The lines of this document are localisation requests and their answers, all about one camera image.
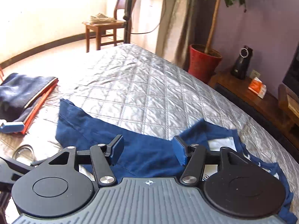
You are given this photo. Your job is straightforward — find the blue and white kids shirt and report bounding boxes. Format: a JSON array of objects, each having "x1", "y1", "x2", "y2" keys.
[{"x1": 55, "y1": 99, "x2": 298, "y2": 223}]

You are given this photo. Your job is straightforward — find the dark blue zipper storage bag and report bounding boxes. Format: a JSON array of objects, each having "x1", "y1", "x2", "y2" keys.
[{"x1": 1, "y1": 73, "x2": 59, "y2": 135}]

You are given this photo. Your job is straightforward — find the silver quilted bedspread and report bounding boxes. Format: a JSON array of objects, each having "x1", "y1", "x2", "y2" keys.
[{"x1": 1, "y1": 44, "x2": 298, "y2": 223}]

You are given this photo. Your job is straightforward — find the red plant pot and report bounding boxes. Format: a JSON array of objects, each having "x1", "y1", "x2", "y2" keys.
[{"x1": 188, "y1": 44, "x2": 223, "y2": 84}]

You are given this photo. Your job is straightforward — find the orange tissue box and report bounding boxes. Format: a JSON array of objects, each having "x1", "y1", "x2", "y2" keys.
[{"x1": 248, "y1": 77, "x2": 267, "y2": 99}]

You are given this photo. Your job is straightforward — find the dark wooden tv cabinet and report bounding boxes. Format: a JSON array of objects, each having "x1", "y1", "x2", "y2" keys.
[{"x1": 208, "y1": 71, "x2": 298, "y2": 149}]

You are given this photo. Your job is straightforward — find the beige curtain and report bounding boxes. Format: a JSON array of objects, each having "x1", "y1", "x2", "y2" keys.
[{"x1": 156, "y1": 0, "x2": 198, "y2": 68}]

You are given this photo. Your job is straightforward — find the black television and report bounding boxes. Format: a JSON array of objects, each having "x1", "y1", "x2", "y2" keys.
[{"x1": 283, "y1": 48, "x2": 299, "y2": 96}]

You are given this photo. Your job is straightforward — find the wooden chair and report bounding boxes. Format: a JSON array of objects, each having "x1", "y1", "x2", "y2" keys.
[{"x1": 83, "y1": 0, "x2": 125, "y2": 53}]

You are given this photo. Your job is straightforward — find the white sneakers on chair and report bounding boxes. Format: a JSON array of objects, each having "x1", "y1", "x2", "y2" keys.
[{"x1": 89, "y1": 13, "x2": 116, "y2": 24}]

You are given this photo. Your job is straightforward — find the black fan power cable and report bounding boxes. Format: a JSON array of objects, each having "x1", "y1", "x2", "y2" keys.
[{"x1": 130, "y1": 0, "x2": 167, "y2": 35}]

